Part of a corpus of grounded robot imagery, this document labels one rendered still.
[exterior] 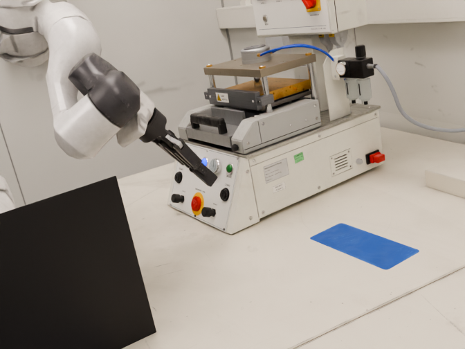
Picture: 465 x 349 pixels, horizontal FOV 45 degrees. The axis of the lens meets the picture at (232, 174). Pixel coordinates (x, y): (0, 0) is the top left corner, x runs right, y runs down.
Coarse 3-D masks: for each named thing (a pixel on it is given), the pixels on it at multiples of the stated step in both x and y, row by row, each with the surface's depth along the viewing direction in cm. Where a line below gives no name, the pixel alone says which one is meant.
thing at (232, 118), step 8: (216, 112) 153; (224, 112) 149; (232, 112) 146; (240, 112) 143; (232, 120) 147; (240, 120) 144; (200, 128) 151; (208, 128) 149; (216, 128) 148; (232, 128) 144; (192, 136) 154; (200, 136) 150; (208, 136) 146; (216, 136) 143; (224, 136) 139; (216, 144) 144; (224, 144) 140
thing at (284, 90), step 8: (256, 80) 152; (272, 80) 157; (280, 80) 155; (288, 80) 153; (296, 80) 151; (304, 80) 148; (232, 88) 157; (240, 88) 155; (248, 88) 153; (256, 88) 150; (272, 88) 146; (280, 88) 144; (288, 88) 146; (296, 88) 146; (304, 88) 149; (280, 96) 145; (288, 96) 147; (296, 96) 148; (272, 104) 144
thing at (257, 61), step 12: (252, 48) 147; (264, 48) 147; (276, 48) 142; (240, 60) 158; (252, 60) 148; (264, 60) 148; (276, 60) 146; (288, 60) 142; (300, 60) 142; (312, 60) 144; (204, 72) 158; (216, 72) 153; (228, 72) 148; (240, 72) 143; (252, 72) 139; (264, 72) 137; (276, 72) 139
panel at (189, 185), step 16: (208, 160) 147; (224, 160) 141; (192, 176) 152; (224, 176) 140; (176, 192) 159; (192, 192) 152; (208, 192) 145; (176, 208) 158; (224, 208) 138; (224, 224) 138
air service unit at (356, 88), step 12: (360, 48) 136; (336, 60) 143; (348, 60) 140; (360, 60) 136; (372, 60) 138; (336, 72) 145; (348, 72) 141; (360, 72) 137; (372, 72) 138; (348, 84) 143; (360, 84) 139; (348, 96) 144; (360, 96) 140
